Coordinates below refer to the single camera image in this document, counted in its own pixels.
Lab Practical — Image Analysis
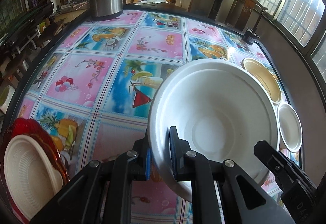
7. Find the small white paper bowl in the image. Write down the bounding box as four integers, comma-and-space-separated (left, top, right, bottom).
277, 103, 303, 153

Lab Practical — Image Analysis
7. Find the beige ribbed plastic bowl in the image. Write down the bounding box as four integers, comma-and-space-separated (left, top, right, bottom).
4, 135, 64, 220

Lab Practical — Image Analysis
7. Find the red glass flower plate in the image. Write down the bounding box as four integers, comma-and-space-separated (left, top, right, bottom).
1, 118, 70, 223

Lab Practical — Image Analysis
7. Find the large white paper bowl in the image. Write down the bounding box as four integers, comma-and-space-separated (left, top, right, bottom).
148, 59, 280, 201

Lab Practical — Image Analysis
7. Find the colourful patterned tablecloth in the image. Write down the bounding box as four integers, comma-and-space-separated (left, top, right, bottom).
15, 9, 301, 224

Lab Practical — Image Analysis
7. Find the white cylindrical cup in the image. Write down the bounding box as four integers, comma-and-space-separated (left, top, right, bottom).
0, 86, 15, 114

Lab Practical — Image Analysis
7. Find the wooden stool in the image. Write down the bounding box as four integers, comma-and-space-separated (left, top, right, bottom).
1, 52, 28, 82

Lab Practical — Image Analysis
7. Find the small black round device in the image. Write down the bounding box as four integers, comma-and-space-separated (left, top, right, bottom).
242, 28, 260, 45

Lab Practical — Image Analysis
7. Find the wooden chair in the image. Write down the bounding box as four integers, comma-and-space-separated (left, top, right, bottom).
224, 0, 268, 32

